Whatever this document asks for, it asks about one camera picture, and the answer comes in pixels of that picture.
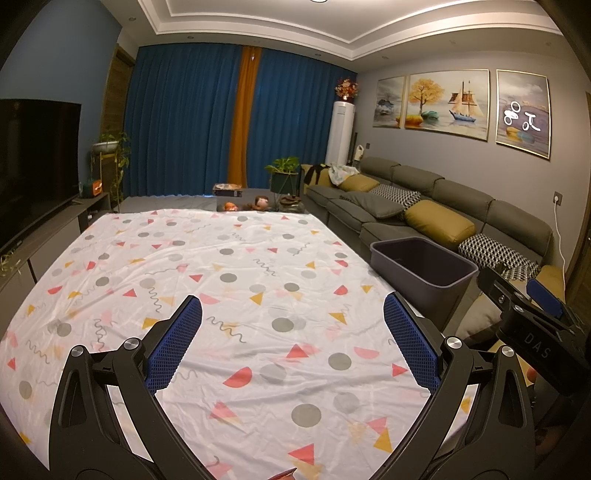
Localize potted green plant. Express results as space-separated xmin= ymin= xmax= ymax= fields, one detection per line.
xmin=264 ymin=157 xmax=301 ymax=204

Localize small black white patterned cushion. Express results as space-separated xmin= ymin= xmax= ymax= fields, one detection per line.
xmin=369 ymin=185 xmax=422 ymax=211

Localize wide sailboat painting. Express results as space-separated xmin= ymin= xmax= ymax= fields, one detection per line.
xmin=404 ymin=69 xmax=491 ymax=142

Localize long yellow cushion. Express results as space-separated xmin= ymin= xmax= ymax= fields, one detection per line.
xmin=405 ymin=199 xmax=476 ymax=239

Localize wide blue curtain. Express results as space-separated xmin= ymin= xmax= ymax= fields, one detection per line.
xmin=126 ymin=45 xmax=246 ymax=197

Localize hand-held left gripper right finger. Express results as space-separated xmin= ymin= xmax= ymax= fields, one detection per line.
xmin=383 ymin=293 xmax=536 ymax=480

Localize grey television cabinet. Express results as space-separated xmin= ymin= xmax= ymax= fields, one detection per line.
xmin=0 ymin=193 xmax=112 ymax=296

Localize small yellow cushion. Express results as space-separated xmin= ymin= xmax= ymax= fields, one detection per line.
xmin=339 ymin=175 xmax=380 ymax=193

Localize patterned white cloth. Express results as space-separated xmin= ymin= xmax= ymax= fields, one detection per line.
xmin=0 ymin=209 xmax=481 ymax=480

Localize grey plastic bin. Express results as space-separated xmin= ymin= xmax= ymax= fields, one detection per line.
xmin=370 ymin=237 xmax=479 ymax=326

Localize white cable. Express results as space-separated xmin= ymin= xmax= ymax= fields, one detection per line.
xmin=555 ymin=203 xmax=567 ymax=268

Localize orange curtain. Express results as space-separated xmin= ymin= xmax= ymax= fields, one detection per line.
xmin=228 ymin=46 xmax=264 ymax=186

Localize purple grey painting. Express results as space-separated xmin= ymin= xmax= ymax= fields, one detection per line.
xmin=495 ymin=69 xmax=551 ymax=160

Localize white standing air conditioner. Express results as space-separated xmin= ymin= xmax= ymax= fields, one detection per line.
xmin=325 ymin=102 xmax=356 ymax=167

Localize beige grey cushion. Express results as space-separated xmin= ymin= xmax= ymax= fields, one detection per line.
xmin=455 ymin=295 xmax=505 ymax=343

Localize long black white patterned cushion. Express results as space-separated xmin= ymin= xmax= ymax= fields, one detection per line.
xmin=458 ymin=233 xmax=540 ymax=282

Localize orange flower arrangement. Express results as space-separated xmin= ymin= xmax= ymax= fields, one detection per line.
xmin=335 ymin=78 xmax=360 ymax=102

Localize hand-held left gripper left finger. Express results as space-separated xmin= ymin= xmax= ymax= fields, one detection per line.
xmin=48 ymin=295 xmax=206 ymax=480

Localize small landscape painting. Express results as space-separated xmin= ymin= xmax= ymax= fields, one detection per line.
xmin=372 ymin=75 xmax=408 ymax=128

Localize potted trailing plant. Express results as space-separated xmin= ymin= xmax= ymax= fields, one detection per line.
xmin=92 ymin=132 xmax=130 ymax=205

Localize grey sectional sofa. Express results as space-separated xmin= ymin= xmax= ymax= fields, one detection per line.
xmin=302 ymin=156 xmax=591 ymax=370

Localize black television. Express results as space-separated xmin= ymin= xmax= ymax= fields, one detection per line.
xmin=0 ymin=98 xmax=83 ymax=253

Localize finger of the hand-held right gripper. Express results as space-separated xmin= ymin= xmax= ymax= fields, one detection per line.
xmin=477 ymin=267 xmax=527 ymax=320
xmin=526 ymin=278 xmax=578 ymax=333

